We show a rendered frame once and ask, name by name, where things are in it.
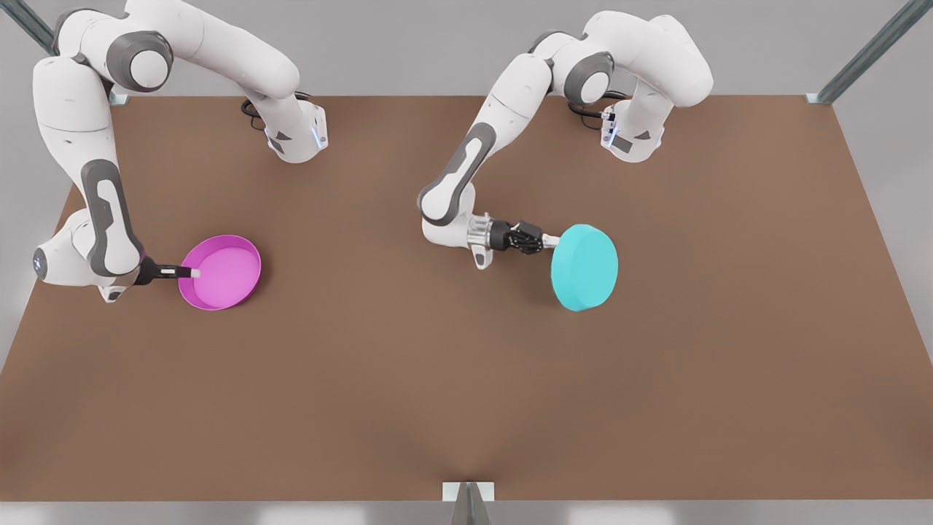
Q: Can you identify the blue plate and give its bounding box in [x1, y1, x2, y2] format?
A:
[550, 224, 620, 313]

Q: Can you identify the silver frame post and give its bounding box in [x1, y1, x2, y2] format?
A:
[805, 0, 933, 106]
[442, 481, 496, 525]
[0, 0, 130, 107]

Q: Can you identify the pink plate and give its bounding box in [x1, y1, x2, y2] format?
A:
[178, 235, 262, 312]

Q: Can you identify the black cable loop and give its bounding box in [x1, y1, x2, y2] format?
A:
[241, 91, 313, 133]
[568, 90, 629, 123]

